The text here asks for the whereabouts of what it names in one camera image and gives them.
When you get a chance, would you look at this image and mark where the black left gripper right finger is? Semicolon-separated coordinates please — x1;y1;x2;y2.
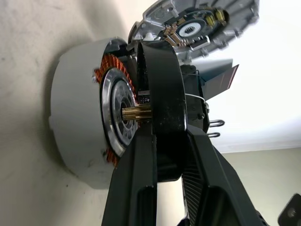
177;127;268;226

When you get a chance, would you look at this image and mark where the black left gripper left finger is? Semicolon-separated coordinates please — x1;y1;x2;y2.
101;124;158;226

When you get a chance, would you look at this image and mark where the black spoked rotor ring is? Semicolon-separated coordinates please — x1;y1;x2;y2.
135;40;189;183

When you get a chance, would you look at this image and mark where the grey motor housing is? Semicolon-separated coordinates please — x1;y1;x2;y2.
49;36;152;190

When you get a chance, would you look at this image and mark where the small grey round object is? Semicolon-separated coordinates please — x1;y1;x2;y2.
127;0;261;66

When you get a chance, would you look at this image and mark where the black bag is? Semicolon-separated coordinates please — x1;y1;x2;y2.
180;65;211;135

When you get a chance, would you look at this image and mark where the white cable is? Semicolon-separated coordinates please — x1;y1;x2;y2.
185;93;207;102

